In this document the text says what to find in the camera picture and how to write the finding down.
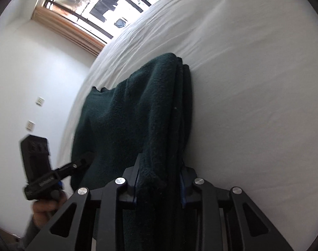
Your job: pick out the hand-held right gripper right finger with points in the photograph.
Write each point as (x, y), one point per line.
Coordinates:
(183, 190)

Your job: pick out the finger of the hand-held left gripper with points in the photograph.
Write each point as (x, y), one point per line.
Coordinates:
(73, 166)

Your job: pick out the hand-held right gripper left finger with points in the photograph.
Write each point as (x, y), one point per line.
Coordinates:
(130, 179)

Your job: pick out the dark green fleece garment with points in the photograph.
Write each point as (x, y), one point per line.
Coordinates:
(127, 123)

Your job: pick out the person's left hand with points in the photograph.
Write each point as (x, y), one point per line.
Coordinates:
(45, 210)

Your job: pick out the white bed sheet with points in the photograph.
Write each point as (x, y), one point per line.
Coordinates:
(253, 96)

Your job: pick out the small blue hanging garment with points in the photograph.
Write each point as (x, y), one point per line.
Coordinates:
(120, 23)

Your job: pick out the wooden framed window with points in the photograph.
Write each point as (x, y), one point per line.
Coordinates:
(77, 7)

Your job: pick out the dark hanging garment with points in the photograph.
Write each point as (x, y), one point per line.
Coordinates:
(106, 5)

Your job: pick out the white wall switch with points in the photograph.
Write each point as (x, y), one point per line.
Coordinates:
(30, 125)
(39, 100)

